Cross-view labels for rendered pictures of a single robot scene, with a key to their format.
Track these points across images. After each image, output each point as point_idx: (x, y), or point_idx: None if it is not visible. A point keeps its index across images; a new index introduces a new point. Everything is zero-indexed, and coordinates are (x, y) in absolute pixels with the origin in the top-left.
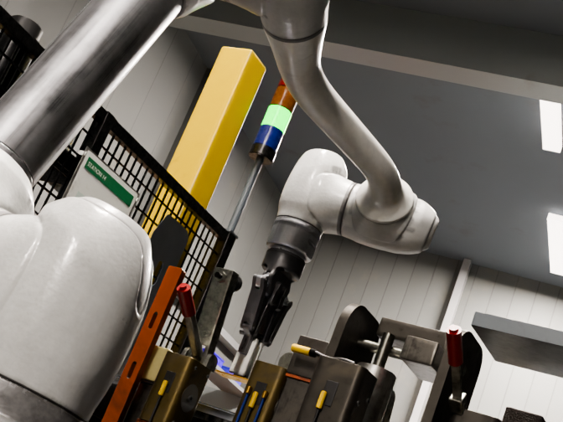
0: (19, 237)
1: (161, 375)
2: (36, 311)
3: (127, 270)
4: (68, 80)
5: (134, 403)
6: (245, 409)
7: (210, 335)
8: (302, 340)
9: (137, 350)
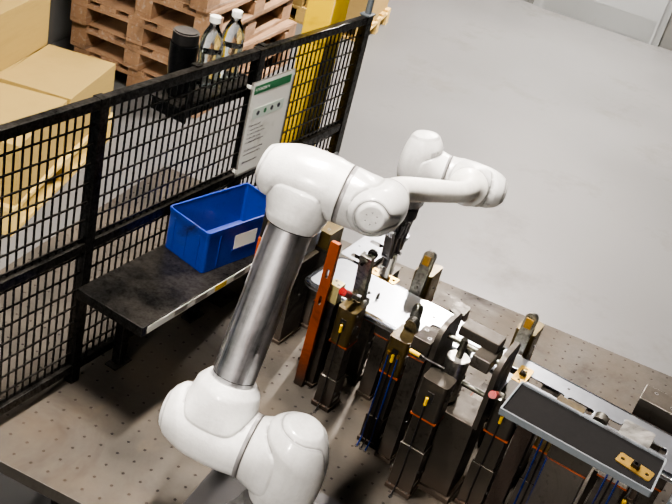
0: (263, 463)
1: (338, 320)
2: (281, 497)
3: (317, 468)
4: (259, 335)
5: (325, 313)
6: (388, 360)
7: (363, 291)
8: (415, 339)
9: (321, 289)
